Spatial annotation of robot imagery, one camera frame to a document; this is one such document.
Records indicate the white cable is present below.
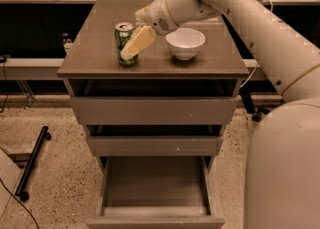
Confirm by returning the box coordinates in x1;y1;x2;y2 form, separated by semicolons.
239;0;274;89

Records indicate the grey drawer cabinet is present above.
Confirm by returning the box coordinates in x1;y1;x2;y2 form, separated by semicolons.
58;0;248;167

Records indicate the top grey drawer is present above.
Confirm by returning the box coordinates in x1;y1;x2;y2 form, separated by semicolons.
71;79;237;125

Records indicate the white ceramic bowl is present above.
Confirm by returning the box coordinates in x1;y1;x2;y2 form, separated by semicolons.
166;28;206;60

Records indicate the grey drawer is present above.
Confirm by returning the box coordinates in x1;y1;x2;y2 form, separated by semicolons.
87;125;223;157
86;156;224;229
71;79;237;125

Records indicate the black office chair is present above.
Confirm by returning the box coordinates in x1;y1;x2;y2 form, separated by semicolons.
239;86;270;122

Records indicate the middle grey drawer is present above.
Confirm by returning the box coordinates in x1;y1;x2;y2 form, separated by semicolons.
87;125;223;157

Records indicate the small bottle behind cabinet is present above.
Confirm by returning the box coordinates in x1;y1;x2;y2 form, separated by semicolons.
62;33;73;53

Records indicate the bottom grey drawer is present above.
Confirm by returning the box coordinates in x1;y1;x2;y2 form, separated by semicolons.
86;156;224;229

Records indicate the black floor cable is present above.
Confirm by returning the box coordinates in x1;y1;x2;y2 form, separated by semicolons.
0;174;42;229

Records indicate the green soda can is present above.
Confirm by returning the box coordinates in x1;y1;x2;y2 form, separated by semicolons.
114;22;138;66

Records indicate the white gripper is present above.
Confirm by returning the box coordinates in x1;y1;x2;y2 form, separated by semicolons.
120;0;178;61

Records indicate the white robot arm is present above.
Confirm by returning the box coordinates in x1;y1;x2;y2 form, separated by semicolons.
121;0;320;229

